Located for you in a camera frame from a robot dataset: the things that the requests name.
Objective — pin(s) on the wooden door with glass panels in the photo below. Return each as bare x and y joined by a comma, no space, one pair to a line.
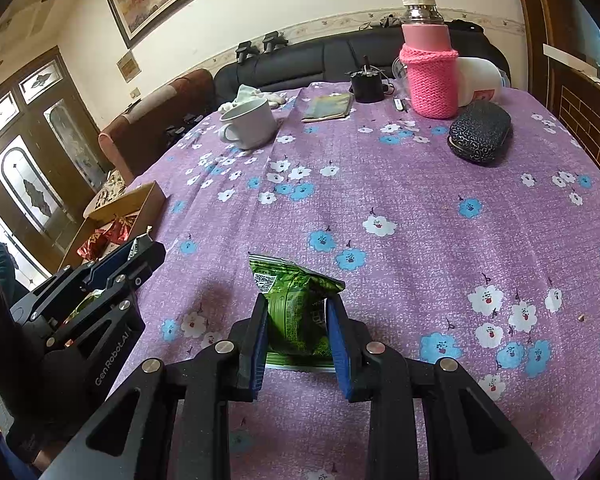
55,160

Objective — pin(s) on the small white black stick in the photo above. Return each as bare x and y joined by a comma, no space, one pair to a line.
400,104

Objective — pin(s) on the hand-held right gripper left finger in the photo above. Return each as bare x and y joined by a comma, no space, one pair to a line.
252,360

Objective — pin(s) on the purple floral tablecloth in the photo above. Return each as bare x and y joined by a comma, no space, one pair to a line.
405,210

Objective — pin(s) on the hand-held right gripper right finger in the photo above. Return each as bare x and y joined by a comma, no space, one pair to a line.
342,360

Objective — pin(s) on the cardboard box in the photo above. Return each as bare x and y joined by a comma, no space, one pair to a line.
130,200

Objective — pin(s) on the dark red foil snack packet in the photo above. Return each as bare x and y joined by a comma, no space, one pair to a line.
122,229

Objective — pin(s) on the white glove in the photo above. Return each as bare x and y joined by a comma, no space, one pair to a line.
270,97

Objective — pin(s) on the brown armchair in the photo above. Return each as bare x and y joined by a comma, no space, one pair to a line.
150,120

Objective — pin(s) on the wooden cabinet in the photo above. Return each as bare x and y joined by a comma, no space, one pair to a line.
580,125

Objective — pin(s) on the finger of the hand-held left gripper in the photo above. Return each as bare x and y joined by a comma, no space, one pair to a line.
147,262
112,264

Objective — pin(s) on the small black container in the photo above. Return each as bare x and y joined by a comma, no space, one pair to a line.
367,85

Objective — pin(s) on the pink bottle with knitted sleeve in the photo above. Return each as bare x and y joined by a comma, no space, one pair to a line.
430,80

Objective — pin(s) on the clear glass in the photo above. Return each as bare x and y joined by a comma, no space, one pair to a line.
400,77

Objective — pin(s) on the black leather sofa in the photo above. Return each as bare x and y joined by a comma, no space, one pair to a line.
305,62

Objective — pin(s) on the wall plaque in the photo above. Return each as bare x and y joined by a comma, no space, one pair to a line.
128,66

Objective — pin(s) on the olive flat pouch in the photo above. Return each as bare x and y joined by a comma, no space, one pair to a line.
327,107

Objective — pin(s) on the person's left forearm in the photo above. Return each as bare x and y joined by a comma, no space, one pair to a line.
5,360

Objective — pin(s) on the white plastic jar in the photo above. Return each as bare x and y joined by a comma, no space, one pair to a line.
480,82

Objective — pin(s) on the patterned clothes pile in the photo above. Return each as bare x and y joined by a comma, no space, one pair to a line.
107,190

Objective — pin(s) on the white mug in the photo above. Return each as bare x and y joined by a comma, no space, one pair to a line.
250,122

